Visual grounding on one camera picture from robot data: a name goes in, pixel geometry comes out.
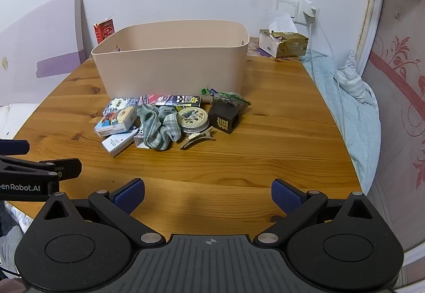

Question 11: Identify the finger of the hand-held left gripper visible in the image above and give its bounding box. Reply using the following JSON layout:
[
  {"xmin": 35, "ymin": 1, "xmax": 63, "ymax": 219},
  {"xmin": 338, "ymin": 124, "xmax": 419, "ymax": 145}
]
[
  {"xmin": 0, "ymin": 139, "xmax": 30, "ymax": 157},
  {"xmin": 0, "ymin": 155, "xmax": 82, "ymax": 181}
]

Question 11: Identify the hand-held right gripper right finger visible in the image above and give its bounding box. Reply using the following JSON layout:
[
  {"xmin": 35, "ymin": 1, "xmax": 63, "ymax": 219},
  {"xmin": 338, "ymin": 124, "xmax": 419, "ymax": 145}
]
[{"xmin": 254, "ymin": 178, "xmax": 386, "ymax": 247}]

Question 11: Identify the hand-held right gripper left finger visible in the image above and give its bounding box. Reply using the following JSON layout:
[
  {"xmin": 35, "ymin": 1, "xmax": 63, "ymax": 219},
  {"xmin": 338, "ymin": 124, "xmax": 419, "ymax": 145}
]
[{"xmin": 35, "ymin": 178, "xmax": 167, "ymax": 249}]

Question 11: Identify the colourful cartoon card pack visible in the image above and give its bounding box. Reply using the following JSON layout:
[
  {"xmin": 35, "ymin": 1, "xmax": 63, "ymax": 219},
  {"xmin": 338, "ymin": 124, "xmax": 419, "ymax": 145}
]
[{"xmin": 95, "ymin": 106, "xmax": 137, "ymax": 137}]

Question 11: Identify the green plaid scrunchie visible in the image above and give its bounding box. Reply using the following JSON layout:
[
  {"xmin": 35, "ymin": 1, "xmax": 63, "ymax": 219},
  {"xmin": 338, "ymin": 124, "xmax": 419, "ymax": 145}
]
[{"xmin": 137, "ymin": 104, "xmax": 182, "ymax": 151}]

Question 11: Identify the round metal tin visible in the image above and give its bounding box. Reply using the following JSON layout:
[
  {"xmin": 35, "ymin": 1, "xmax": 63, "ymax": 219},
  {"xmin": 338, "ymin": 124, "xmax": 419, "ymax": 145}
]
[{"xmin": 176, "ymin": 107, "xmax": 210, "ymax": 134}]

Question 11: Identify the pink cartoon box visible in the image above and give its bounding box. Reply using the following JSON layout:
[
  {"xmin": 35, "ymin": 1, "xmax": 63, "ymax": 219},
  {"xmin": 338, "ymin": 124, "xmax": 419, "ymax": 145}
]
[{"xmin": 138, "ymin": 94, "xmax": 175, "ymax": 107}]

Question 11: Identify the black box with yellow stars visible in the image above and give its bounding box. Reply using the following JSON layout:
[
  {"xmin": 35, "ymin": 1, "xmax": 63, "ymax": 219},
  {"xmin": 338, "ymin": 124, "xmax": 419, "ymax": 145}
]
[{"xmin": 166, "ymin": 94, "xmax": 202, "ymax": 107}]

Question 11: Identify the beige plastic storage bin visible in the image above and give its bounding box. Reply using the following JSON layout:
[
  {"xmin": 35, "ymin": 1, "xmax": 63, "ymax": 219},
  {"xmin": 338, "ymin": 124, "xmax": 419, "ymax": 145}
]
[{"xmin": 91, "ymin": 21, "xmax": 250, "ymax": 104}]

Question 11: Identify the white bedding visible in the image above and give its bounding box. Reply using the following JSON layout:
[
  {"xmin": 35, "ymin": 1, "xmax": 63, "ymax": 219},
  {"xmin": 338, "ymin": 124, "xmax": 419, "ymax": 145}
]
[{"xmin": 0, "ymin": 103, "xmax": 45, "ymax": 141}]

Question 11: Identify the black white patterned cloth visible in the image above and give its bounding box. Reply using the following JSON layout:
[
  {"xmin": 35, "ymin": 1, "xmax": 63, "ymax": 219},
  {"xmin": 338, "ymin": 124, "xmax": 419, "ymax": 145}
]
[{"xmin": 0, "ymin": 202, "xmax": 32, "ymax": 267}]

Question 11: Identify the small white box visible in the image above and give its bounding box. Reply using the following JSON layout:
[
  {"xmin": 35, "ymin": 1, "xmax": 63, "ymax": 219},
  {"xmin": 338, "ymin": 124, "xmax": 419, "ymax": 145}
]
[{"xmin": 101, "ymin": 132, "xmax": 138, "ymax": 158}]

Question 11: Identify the white red small carton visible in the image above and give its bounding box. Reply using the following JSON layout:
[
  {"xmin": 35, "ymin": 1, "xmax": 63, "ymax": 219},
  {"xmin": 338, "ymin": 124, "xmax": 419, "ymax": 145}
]
[{"xmin": 134, "ymin": 125, "xmax": 153, "ymax": 149}]

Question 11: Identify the metal hair clip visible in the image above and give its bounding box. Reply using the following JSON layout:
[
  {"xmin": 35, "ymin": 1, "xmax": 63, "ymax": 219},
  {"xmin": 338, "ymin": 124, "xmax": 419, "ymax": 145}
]
[{"xmin": 180, "ymin": 126, "xmax": 216, "ymax": 150}]

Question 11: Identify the light blue blanket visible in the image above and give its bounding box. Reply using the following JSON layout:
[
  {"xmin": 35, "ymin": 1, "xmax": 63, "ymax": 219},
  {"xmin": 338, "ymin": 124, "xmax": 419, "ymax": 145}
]
[{"xmin": 300, "ymin": 50, "xmax": 382, "ymax": 195}]

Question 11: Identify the dark brown wooden block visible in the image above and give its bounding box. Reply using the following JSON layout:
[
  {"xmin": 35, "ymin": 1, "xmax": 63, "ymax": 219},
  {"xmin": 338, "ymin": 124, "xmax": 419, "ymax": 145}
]
[{"xmin": 209, "ymin": 102, "xmax": 242, "ymax": 132}]

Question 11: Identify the dark green snack packet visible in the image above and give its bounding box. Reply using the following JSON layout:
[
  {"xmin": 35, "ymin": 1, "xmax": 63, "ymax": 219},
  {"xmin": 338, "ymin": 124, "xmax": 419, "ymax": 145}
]
[{"xmin": 212, "ymin": 91, "xmax": 251, "ymax": 111}]

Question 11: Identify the purple white panel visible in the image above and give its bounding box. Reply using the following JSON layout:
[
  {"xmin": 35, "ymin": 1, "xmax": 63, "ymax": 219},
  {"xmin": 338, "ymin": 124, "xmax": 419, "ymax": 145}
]
[{"xmin": 0, "ymin": 0, "xmax": 97, "ymax": 107}]

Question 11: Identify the green white small packet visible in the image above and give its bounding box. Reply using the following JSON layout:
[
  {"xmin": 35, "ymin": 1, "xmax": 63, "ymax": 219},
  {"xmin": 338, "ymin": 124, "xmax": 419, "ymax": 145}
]
[{"xmin": 200, "ymin": 87, "xmax": 221, "ymax": 102}]

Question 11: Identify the white crumpled cloth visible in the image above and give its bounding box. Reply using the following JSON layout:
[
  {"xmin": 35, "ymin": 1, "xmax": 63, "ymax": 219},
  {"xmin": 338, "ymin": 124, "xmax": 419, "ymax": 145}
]
[{"xmin": 337, "ymin": 51, "xmax": 377, "ymax": 106}]

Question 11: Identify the red milk carton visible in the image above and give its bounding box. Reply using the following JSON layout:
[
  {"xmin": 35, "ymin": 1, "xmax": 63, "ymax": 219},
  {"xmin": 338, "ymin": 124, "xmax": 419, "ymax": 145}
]
[{"xmin": 93, "ymin": 18, "xmax": 115, "ymax": 45}]

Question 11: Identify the white gold tissue box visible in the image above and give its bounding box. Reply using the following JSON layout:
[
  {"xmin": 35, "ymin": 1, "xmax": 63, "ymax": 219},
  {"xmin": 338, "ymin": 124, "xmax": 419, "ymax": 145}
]
[{"xmin": 259, "ymin": 29, "xmax": 309, "ymax": 58}]

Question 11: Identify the floral patterned board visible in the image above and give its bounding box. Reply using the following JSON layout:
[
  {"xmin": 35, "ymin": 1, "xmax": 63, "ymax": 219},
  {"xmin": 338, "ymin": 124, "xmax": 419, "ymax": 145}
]
[{"xmin": 357, "ymin": 0, "xmax": 425, "ymax": 247}]

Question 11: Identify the white facial tissue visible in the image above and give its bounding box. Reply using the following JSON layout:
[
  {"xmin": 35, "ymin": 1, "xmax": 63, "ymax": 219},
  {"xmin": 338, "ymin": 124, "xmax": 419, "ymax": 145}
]
[{"xmin": 268, "ymin": 12, "xmax": 298, "ymax": 34}]

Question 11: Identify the white charger plug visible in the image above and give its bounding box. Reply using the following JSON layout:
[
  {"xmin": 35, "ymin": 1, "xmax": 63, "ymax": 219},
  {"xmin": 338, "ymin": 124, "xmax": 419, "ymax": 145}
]
[{"xmin": 303, "ymin": 0, "xmax": 320, "ymax": 25}]

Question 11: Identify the white charger cable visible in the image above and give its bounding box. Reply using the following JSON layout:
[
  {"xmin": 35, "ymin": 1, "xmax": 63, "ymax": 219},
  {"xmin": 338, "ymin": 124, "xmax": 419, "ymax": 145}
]
[{"xmin": 307, "ymin": 15, "xmax": 347, "ymax": 154}]

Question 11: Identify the white wall socket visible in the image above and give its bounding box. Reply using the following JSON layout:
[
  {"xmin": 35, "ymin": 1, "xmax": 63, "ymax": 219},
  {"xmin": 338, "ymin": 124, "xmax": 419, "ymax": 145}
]
[{"xmin": 274, "ymin": 0, "xmax": 300, "ymax": 19}]

